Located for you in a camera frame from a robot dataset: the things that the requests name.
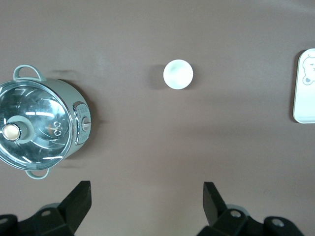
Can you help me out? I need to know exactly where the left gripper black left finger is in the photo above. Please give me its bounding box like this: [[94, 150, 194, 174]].
[[22, 180, 92, 236]]

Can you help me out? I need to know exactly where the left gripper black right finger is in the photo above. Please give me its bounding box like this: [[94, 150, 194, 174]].
[[198, 181, 251, 236]]

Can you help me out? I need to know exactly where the white plastic cup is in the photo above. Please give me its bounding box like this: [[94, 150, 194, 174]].
[[163, 59, 194, 90]]

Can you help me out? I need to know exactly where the cream bear print tray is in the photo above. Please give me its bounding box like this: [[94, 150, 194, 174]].
[[292, 48, 315, 124]]

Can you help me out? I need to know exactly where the brown table cover mat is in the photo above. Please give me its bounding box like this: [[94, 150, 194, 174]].
[[0, 0, 315, 236]]

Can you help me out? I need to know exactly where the grey pot glass lid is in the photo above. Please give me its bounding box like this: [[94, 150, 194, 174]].
[[0, 64, 92, 179]]

